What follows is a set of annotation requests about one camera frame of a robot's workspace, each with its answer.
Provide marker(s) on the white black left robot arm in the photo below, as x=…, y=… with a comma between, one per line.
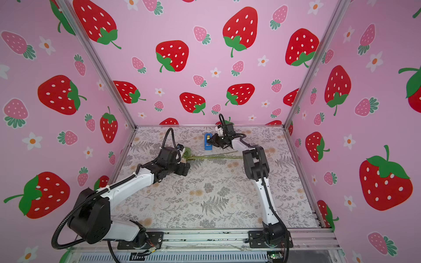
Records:
x=92, y=218

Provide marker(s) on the blue tape dispenser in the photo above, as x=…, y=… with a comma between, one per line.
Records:
x=208, y=146

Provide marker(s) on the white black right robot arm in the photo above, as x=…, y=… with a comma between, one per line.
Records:
x=256, y=168

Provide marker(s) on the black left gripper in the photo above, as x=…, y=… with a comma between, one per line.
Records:
x=186, y=168

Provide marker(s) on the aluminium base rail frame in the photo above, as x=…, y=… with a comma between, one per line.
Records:
x=216, y=246

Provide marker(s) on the aluminium corner post left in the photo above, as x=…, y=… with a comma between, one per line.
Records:
x=69, y=13

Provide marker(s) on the artificial pink flower bouquet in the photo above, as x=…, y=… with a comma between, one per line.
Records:
x=188, y=156

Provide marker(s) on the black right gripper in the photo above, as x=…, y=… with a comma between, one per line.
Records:
x=215, y=139

